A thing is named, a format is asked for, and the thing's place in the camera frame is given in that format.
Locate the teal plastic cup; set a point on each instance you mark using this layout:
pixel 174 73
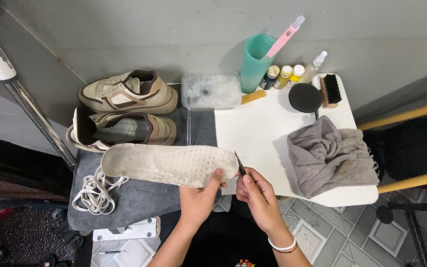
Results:
pixel 255 68

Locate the black metal stand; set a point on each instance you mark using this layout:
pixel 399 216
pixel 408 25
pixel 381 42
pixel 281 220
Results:
pixel 413 218

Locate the clear plastic stick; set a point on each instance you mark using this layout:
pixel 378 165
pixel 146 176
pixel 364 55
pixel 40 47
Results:
pixel 189 122

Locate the white shoelaces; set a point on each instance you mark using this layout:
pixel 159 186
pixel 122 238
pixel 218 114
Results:
pixel 96 193

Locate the grey felt mat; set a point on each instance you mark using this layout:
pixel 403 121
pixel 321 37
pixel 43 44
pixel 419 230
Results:
pixel 139 200

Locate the person's right hand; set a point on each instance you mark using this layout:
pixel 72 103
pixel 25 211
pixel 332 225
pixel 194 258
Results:
pixel 263 207

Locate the beige brown sneaker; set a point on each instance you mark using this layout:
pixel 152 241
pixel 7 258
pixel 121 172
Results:
pixel 124 94
pixel 124 129

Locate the black pen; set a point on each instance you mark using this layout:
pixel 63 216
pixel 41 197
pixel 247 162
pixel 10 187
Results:
pixel 111 252

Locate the black bag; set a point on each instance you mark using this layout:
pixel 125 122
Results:
pixel 410 148

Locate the olive paint bottle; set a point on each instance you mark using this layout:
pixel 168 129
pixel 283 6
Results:
pixel 282 78

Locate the grey towel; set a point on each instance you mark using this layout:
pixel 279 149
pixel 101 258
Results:
pixel 328 155

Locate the clear spray bottle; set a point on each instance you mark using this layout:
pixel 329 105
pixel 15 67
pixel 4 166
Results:
pixel 313 68

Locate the pink cleaning brush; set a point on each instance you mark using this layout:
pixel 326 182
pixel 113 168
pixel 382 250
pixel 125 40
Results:
pixel 284 37

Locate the white shoe insole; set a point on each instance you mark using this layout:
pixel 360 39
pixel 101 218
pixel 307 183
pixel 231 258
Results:
pixel 169 163

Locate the black round sponge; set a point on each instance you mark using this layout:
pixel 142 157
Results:
pixel 304 98

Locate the clear container of soapy water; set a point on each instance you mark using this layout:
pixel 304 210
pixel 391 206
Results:
pixel 211 91

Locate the person's black shirt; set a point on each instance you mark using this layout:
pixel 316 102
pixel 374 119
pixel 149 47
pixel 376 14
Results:
pixel 228 241

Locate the black pointed tweezers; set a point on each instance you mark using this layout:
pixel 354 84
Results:
pixel 239 161

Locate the wooden brush with black bristles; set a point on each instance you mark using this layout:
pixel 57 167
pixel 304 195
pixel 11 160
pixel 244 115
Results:
pixel 331 90

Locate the white plastic bracket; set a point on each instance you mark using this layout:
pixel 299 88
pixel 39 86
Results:
pixel 126 230

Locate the person's left hand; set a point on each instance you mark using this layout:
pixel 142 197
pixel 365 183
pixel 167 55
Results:
pixel 197 206

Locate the yellow wooden pole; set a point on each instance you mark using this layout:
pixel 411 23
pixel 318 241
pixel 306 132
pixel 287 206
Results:
pixel 402 115
pixel 413 181

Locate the dark blue paint bottle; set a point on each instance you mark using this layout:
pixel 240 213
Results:
pixel 270 78

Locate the yellow paint bottle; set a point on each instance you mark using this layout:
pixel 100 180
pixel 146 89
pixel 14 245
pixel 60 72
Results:
pixel 294 76

